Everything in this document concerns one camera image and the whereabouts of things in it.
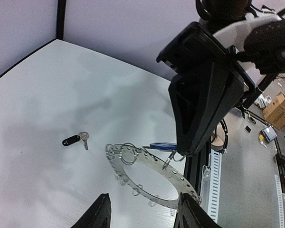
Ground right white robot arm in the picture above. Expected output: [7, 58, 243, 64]
[156, 0, 285, 156]

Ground white slotted cable duct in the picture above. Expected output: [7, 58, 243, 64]
[207, 150, 222, 223]

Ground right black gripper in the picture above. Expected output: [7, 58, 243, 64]
[156, 22, 256, 156]

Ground right black frame post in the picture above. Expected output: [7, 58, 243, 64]
[56, 0, 67, 40]

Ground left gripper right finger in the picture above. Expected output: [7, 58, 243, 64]
[173, 193, 221, 228]

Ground black front frame rail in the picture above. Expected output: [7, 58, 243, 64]
[183, 141, 211, 205]

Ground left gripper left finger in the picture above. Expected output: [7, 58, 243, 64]
[71, 193, 111, 228]

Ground metal ring plate with keyrings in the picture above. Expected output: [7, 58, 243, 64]
[105, 143, 201, 210]

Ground cardboard box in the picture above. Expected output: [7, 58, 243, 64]
[263, 92, 285, 130]

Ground key with black tag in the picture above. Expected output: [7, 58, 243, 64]
[62, 132, 89, 150]

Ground key with blue tag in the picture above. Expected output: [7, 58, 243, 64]
[142, 142, 185, 170]

